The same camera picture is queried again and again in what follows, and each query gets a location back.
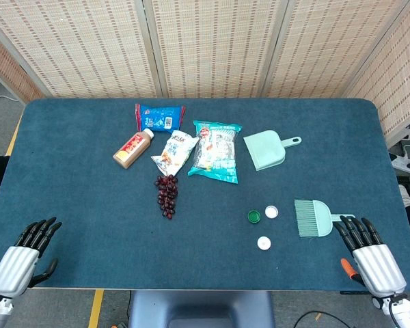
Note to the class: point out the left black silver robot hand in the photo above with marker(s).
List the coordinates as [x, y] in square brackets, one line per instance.
[15, 270]

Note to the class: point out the green bottle cap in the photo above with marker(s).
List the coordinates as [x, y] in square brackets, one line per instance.
[254, 217]

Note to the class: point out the dark red grape bunch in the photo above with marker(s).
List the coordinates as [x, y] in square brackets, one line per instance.
[166, 194]

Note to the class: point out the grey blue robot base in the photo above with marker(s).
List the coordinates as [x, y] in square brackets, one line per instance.
[201, 309]

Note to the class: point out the mint green dustpan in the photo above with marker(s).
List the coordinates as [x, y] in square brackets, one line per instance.
[264, 150]

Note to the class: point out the blue felt table mat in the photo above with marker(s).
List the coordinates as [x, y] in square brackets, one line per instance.
[89, 191]

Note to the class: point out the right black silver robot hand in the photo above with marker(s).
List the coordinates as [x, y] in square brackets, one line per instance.
[379, 270]

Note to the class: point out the white power strip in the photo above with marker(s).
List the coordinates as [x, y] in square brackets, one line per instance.
[405, 164]

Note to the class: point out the brown drink bottle red label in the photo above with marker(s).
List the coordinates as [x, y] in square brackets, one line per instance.
[131, 150]

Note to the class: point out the white bottle cap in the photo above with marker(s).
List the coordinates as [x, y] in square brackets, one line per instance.
[271, 212]
[264, 243]

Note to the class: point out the teal clear snack bag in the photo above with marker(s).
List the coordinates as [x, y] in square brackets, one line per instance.
[215, 153]

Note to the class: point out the bamboo folding screen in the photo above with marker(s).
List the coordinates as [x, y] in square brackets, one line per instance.
[212, 48]

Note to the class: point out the blue snack packet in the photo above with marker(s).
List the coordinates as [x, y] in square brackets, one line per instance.
[159, 118]

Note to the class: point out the white snack bag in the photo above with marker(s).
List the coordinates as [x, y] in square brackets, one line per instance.
[174, 153]

